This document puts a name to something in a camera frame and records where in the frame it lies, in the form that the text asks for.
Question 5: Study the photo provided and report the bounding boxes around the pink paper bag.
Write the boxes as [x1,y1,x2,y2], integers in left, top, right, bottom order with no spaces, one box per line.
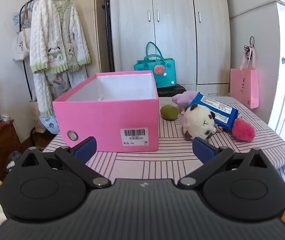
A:
[230,47,259,109]

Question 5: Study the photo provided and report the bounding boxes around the blue white bag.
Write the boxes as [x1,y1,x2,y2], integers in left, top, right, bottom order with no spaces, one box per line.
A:
[40,116,59,134]

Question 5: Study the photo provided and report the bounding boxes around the bear print tissue pack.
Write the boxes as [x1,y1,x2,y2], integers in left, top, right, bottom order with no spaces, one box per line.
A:
[189,92,239,131]

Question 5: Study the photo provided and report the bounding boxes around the blue wire hangers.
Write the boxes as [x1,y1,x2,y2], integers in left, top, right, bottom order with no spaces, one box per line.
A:
[13,12,25,26]

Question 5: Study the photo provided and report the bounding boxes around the beige paper bag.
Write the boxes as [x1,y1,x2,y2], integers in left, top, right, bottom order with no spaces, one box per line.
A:
[30,100,46,133]

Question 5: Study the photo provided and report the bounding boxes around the white fluffy cardigan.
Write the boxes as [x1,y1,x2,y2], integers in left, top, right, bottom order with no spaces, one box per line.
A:
[29,0,91,74]

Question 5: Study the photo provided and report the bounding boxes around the striped tablecloth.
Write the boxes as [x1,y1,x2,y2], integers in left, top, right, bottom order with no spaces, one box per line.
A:
[43,95,285,183]

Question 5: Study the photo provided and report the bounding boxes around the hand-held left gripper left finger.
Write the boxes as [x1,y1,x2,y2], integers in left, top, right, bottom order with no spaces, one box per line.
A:
[14,136,112,188]

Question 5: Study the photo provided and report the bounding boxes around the black hair ties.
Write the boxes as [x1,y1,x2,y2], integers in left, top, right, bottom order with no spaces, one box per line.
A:
[244,36,255,60]

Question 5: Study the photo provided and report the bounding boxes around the grey wardrobe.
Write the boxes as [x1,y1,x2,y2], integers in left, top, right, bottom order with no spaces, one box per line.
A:
[105,0,233,97]

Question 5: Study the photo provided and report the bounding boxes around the green plush ball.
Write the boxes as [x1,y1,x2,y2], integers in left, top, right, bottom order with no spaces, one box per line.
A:
[160,104,179,121]

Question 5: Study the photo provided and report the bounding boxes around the purple plush toy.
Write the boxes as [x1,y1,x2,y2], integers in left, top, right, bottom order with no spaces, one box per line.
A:
[172,91,198,112]

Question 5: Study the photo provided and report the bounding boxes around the panda plush toy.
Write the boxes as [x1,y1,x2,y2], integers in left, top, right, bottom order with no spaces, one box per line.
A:
[182,104,216,140]

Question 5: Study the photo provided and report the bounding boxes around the white fluffy pajama pants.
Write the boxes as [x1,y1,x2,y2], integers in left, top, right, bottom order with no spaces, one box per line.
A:
[34,67,88,118]

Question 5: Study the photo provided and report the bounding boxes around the black clothes rack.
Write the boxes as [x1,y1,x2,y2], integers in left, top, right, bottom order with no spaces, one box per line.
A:
[19,0,74,135]

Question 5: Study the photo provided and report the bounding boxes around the pink storage box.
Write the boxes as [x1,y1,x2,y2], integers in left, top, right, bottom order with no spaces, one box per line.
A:
[52,70,160,153]

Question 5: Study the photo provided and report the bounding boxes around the white canvas tote bag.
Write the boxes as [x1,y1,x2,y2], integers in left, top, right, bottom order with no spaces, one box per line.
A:
[13,26,32,61]

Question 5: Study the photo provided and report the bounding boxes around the teal tote bag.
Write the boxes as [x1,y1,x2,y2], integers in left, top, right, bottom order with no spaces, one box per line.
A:
[134,41,175,88]

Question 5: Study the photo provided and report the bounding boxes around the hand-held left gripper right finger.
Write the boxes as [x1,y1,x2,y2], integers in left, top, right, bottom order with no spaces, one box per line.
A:
[177,137,274,189]

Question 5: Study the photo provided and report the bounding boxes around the pink fluffy heart plush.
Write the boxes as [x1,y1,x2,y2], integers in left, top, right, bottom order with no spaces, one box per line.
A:
[232,119,256,142]

